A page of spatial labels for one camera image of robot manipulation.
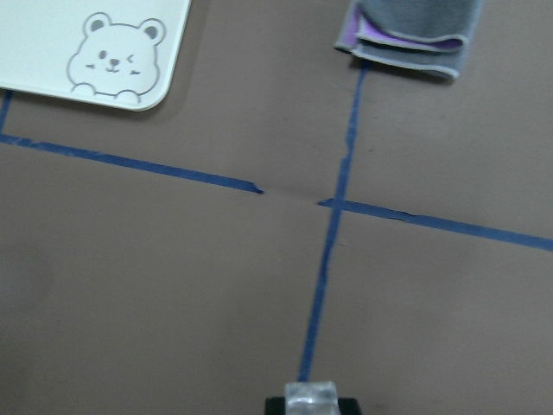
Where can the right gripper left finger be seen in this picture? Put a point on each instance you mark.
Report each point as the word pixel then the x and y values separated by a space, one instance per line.
pixel 274 406

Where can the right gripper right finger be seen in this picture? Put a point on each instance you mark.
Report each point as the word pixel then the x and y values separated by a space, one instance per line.
pixel 348 406

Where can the grey folded cloth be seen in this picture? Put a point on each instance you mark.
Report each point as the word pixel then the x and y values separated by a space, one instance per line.
pixel 431 37

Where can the cream bear tray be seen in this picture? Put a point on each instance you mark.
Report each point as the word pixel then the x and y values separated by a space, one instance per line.
pixel 120 54

